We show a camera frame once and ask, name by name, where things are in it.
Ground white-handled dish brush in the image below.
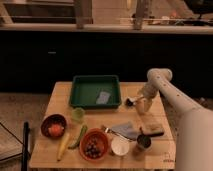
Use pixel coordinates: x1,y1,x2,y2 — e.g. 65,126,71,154
125,96,142,107

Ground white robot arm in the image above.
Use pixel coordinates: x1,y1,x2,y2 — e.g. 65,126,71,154
141,68,213,171

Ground wooden scrub brush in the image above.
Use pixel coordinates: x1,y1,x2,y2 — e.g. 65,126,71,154
140,124,164,137

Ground green plastic tray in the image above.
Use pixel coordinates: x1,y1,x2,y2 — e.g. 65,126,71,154
69,75,122,109

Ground blue-grey cloth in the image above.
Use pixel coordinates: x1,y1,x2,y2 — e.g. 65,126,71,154
111,122,138,140

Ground metal measuring cup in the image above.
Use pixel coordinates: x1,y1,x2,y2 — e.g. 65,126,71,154
101,126,152,149

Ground white small cup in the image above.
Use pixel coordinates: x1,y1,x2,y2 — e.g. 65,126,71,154
111,137,130,156

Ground orange bowl with berries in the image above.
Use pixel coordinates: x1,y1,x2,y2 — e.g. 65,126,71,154
79,128,109,162

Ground green cucumber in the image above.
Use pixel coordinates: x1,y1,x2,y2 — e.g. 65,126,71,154
68,125,88,149

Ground green plastic cup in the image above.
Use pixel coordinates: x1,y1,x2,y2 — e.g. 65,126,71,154
71,107,85,123

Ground dark red bowl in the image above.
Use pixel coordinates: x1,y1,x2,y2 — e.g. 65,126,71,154
41,114,67,139

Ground orange carrot piece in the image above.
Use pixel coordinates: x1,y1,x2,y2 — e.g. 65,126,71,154
48,124,64,137

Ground black pole stand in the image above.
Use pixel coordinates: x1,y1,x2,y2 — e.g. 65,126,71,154
21,122,30,171

